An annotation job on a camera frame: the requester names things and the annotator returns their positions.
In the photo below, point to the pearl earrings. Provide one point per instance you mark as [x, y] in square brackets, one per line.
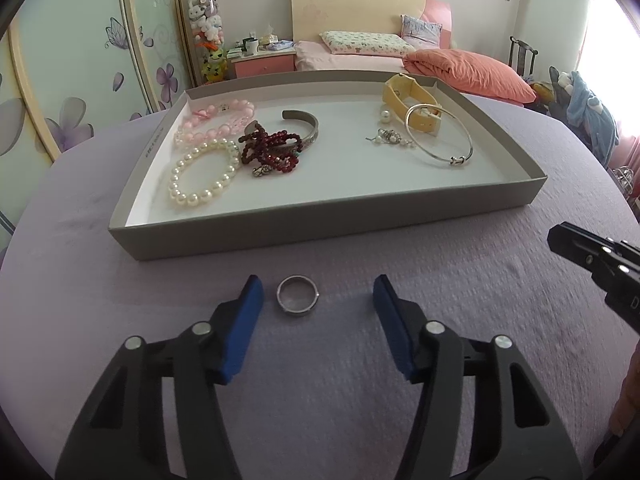
[387, 136]

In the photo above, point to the silver bangle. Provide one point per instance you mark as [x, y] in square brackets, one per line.
[456, 161]

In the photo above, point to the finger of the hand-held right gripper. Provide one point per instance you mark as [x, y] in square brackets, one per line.
[575, 245]

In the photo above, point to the person's right forearm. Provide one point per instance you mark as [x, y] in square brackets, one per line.
[627, 390]

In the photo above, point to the pale blue pillow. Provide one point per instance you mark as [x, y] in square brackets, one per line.
[420, 30]

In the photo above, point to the floral wardrobe doors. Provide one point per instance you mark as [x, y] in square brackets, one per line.
[75, 60]

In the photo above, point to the white cup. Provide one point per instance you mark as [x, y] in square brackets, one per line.
[251, 46]

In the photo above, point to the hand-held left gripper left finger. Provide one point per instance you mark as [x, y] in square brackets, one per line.
[240, 335]

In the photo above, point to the blue plush garment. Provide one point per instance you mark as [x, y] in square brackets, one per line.
[587, 110]

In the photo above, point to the grey cardboard tray box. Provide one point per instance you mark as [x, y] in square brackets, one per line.
[340, 182]

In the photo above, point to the orange duvet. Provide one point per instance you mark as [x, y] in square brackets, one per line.
[465, 72]

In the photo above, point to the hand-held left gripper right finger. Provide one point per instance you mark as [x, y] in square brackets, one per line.
[395, 332]

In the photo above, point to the pink nightstand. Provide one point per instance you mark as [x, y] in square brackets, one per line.
[262, 65]

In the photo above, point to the floral print pillow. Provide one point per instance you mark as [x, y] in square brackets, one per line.
[365, 43]

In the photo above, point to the clear tube of plush toys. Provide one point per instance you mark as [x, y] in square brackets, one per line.
[205, 15]

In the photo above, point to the pearl drop earring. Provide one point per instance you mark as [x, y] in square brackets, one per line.
[386, 116]

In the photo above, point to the dark wooden chair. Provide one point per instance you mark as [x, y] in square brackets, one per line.
[522, 57]

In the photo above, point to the cream and pink headboard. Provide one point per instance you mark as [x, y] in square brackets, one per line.
[350, 10]

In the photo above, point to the pink bed sheet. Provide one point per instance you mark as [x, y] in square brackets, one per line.
[325, 62]

